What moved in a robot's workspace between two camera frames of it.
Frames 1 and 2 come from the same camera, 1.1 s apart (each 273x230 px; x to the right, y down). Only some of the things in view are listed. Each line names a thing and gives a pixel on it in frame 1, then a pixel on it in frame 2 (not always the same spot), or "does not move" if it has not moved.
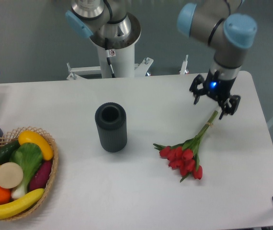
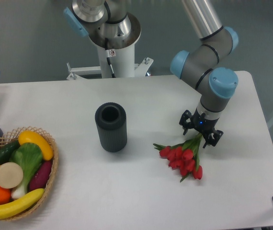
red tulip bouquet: [184, 157] does not move
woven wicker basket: [13, 136] does not move
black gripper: [218, 89] → [205, 126]
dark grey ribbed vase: [111, 121] does not move
